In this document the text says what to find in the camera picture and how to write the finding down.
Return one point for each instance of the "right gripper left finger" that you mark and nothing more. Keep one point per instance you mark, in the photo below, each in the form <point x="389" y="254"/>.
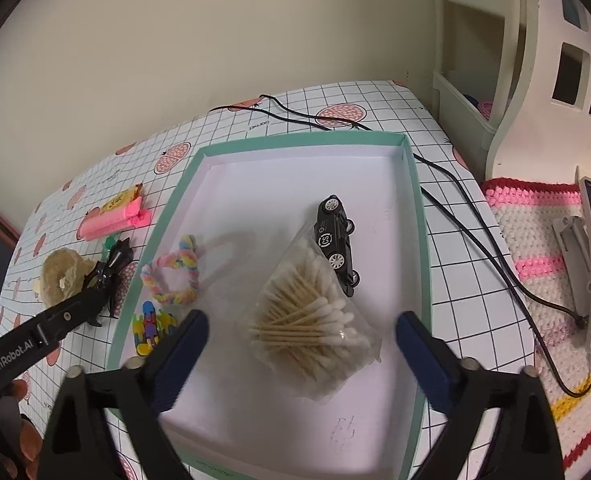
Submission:
<point x="168" y="367"/>

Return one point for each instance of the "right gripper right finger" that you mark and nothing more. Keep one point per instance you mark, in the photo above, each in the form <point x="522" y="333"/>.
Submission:
<point x="432" y="362"/>

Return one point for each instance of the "cream lace scrunchie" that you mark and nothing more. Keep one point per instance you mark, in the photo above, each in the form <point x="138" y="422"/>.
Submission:
<point x="61" y="276"/>

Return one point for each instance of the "black claw hair clip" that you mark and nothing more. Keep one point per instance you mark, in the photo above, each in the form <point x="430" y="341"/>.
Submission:
<point x="100" y="285"/>

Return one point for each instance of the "pink double hair roller clip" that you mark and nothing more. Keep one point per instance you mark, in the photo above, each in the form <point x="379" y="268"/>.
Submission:
<point x="97" y="224"/>

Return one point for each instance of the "person's left hand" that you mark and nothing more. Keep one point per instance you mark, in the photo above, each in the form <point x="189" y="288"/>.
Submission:
<point x="23" y="441"/>

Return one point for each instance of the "colourful small toy block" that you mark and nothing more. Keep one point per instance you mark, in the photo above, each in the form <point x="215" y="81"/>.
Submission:
<point x="150" y="326"/>

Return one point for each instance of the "grid pomegranate print tablecloth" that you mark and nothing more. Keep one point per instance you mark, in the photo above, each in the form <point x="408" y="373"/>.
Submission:
<point x="471" y="308"/>

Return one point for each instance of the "pink white crochet mat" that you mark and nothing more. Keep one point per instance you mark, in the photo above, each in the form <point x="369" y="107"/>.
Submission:
<point x="525" y="212"/>

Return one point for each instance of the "green plastic toy figure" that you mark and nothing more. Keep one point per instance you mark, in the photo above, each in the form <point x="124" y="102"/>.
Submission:
<point x="108" y="244"/>

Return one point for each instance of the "bag of cotton swabs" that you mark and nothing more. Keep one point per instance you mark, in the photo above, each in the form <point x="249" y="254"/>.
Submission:
<point x="304" y="328"/>

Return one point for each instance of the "yellow orange snack packet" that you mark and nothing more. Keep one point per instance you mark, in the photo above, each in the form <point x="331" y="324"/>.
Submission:
<point x="122" y="199"/>

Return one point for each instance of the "black toy car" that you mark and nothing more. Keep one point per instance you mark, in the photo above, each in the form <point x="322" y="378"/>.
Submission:
<point x="333" y="230"/>

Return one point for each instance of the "mint green shallow box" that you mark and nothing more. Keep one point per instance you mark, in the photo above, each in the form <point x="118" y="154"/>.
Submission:
<point x="245" y="201"/>

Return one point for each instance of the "grey phone stand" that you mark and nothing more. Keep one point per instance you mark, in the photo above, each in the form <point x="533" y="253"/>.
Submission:
<point x="574" y="245"/>

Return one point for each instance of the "white wooden shelf unit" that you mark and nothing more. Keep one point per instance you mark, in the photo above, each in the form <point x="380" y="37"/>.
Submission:
<point x="512" y="87"/>

